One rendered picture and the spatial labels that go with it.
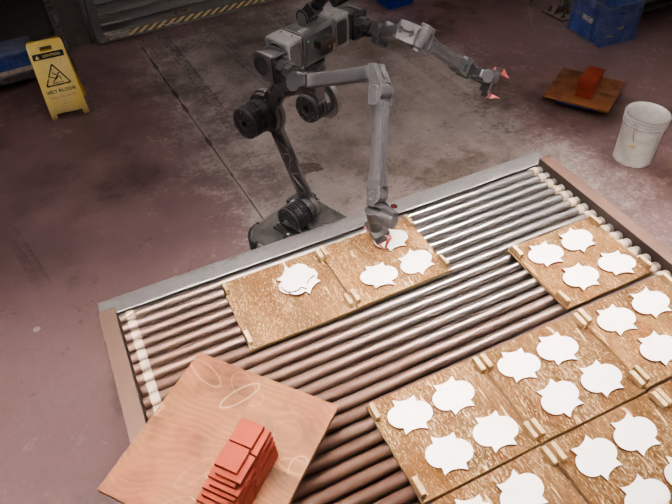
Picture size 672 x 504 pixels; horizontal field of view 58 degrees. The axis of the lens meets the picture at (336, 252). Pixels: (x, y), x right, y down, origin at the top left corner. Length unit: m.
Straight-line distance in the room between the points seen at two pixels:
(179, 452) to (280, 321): 0.61
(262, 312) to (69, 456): 1.39
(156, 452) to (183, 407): 0.15
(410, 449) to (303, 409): 0.34
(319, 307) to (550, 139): 3.03
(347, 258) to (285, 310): 0.35
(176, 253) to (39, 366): 1.02
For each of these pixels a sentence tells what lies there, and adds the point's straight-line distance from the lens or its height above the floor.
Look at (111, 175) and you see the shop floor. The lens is 4.75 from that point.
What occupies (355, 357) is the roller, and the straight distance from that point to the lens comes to 2.12.
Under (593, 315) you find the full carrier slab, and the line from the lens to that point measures 2.35.
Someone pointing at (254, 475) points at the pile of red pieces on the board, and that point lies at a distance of 1.69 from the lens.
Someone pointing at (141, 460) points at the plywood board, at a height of 1.04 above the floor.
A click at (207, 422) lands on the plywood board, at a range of 1.90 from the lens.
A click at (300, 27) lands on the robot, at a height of 1.53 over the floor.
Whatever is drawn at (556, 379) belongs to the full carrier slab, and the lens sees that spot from 2.14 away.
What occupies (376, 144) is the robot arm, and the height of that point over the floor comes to 1.36.
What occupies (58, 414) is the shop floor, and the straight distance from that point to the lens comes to 3.42.
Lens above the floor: 2.64
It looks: 45 degrees down
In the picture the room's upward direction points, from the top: 3 degrees counter-clockwise
